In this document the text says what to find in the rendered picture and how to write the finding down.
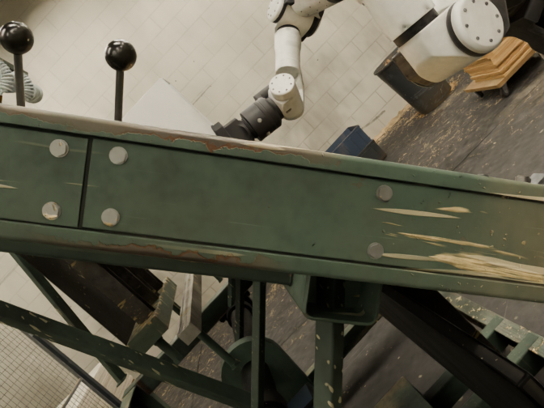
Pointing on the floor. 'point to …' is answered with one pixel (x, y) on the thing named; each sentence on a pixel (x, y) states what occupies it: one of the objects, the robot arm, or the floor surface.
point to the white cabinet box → (167, 110)
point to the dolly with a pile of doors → (498, 66)
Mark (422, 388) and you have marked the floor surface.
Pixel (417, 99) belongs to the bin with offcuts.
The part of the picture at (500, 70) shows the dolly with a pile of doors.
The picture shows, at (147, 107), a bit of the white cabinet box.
